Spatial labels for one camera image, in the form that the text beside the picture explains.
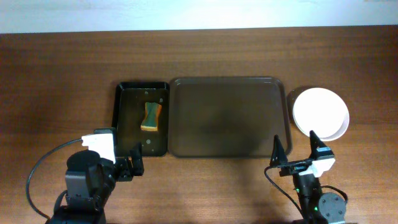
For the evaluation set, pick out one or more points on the white plate top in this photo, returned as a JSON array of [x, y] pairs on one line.
[[322, 111]]

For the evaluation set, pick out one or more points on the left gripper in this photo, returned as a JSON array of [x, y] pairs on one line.
[[125, 168]]

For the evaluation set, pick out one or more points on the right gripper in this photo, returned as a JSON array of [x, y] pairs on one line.
[[296, 165]]

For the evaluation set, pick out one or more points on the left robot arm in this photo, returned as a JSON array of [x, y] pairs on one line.
[[91, 177]]

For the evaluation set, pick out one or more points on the small black tray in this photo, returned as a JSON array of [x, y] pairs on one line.
[[129, 112]]

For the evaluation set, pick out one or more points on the large brown serving tray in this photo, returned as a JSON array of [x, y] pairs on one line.
[[227, 117]]

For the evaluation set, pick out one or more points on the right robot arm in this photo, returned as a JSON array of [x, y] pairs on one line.
[[317, 203]]

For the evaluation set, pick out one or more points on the green and orange sponge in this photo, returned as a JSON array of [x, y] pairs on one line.
[[150, 122]]

